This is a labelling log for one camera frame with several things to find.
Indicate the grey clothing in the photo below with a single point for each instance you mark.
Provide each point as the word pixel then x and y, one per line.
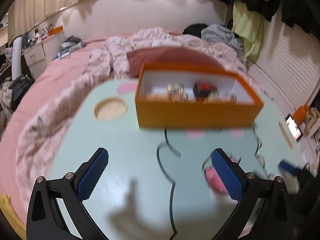
pixel 217 35

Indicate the beige cloth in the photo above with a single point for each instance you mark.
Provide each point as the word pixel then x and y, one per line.
pixel 311 121

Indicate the white roll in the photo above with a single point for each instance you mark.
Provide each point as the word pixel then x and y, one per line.
pixel 16 57

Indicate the yellow cloth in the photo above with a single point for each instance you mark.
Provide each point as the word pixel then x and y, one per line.
pixel 7 212

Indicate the dark bag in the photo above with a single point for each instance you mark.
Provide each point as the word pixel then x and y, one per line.
pixel 21 85

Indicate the yellow-green cloth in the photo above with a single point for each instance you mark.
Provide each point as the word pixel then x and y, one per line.
pixel 246 27

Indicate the orange bottle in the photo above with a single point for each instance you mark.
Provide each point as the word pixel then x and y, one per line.
pixel 301 113

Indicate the pile of folded clothes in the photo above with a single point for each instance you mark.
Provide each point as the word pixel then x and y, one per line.
pixel 71 45

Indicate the orange cardboard box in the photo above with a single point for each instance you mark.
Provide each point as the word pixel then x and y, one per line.
pixel 195 113

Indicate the small glass bottle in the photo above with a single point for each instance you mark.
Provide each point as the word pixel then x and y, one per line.
pixel 175 91
pixel 232 98

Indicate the phone with lit screen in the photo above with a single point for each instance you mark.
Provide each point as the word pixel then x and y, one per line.
pixel 294 127

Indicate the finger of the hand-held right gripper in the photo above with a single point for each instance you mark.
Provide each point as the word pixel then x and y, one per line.
pixel 288 167

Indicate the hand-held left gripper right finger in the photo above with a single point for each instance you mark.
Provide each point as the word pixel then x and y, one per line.
pixel 227 177

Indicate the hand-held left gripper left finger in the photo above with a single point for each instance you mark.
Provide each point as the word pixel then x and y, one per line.
pixel 92 177

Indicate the white nightstand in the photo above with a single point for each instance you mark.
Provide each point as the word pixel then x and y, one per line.
pixel 36 52

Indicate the black clothing on bed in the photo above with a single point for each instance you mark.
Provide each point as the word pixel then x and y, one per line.
pixel 196 28

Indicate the small orange box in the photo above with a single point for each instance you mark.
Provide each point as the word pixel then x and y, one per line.
pixel 55 31

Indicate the pink floral quilt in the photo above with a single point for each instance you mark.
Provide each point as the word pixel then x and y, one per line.
pixel 150 38

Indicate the black and red object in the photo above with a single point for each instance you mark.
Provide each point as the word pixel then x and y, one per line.
pixel 203 88

